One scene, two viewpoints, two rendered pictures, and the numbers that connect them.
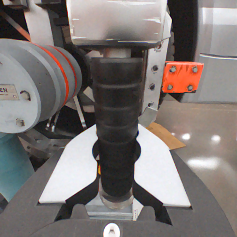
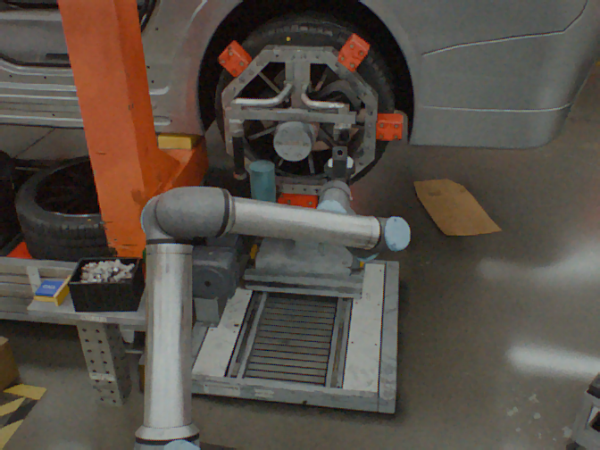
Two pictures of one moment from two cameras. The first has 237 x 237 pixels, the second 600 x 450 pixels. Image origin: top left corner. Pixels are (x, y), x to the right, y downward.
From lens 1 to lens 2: 1.95 m
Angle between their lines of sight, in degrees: 8
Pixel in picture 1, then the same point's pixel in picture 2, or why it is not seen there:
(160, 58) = (372, 119)
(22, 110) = (302, 150)
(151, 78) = (368, 129)
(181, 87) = (389, 136)
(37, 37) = (295, 104)
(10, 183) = (268, 198)
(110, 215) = (332, 285)
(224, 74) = (444, 120)
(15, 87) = (303, 141)
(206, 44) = (421, 97)
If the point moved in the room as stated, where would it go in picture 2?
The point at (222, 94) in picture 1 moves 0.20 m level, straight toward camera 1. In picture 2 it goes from (447, 137) to (411, 154)
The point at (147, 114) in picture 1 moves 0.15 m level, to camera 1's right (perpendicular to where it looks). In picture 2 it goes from (367, 154) to (410, 156)
